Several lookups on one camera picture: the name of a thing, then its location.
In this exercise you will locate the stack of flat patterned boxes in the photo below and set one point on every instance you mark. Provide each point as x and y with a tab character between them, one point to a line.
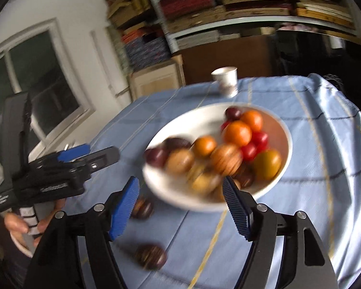
186	6

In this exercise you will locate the orange tangerine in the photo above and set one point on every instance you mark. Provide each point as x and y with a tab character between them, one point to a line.
237	133

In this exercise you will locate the white paper cup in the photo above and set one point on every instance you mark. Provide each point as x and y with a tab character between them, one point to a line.
227	81

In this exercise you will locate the small orange tomato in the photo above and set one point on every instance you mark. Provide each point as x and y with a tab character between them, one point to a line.
252	119

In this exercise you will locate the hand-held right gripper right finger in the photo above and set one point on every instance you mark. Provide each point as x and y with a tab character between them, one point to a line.
236	210

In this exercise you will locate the yellow-green tomato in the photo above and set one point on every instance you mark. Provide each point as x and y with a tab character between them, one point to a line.
267	164

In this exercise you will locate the white plate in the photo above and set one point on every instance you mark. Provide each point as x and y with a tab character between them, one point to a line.
195	120

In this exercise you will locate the white leaning strip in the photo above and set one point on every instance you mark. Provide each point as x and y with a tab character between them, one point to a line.
103	63

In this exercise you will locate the stack of cardboard boxes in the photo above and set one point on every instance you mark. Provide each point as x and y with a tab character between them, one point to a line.
126	9

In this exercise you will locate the wooden picture frame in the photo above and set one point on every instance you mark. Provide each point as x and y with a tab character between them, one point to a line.
156	81

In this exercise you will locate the brown wooden board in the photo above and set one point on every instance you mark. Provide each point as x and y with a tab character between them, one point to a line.
228	54

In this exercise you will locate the stack of blue patterned boxes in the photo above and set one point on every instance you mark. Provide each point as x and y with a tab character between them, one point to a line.
144	51

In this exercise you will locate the striped tan pepino melon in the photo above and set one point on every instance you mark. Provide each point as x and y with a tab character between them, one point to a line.
226	159

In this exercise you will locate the person's left hand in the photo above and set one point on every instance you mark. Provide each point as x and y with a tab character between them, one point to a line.
15	224

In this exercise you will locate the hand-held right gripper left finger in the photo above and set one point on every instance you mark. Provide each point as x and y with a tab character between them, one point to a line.
125	210

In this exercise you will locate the blue checked tablecloth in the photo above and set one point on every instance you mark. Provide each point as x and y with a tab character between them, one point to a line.
313	171

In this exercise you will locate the tan passion fruit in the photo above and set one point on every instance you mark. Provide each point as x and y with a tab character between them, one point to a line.
204	183
179	161

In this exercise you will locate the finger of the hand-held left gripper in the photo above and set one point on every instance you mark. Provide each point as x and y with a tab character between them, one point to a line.
73	152
103	159

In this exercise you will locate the dark purple plum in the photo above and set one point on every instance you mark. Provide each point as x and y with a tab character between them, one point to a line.
233	113
154	156

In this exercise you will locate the red cherry tomato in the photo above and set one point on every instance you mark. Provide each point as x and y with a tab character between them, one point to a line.
260	138
249	151
225	125

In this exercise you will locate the white framed window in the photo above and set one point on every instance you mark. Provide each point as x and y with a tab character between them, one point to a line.
39	75

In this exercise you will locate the white metal shelf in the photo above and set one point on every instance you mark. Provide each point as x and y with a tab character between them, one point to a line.
258	21

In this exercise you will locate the yellow-orange tomato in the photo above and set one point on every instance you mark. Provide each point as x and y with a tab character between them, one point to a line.
204	146

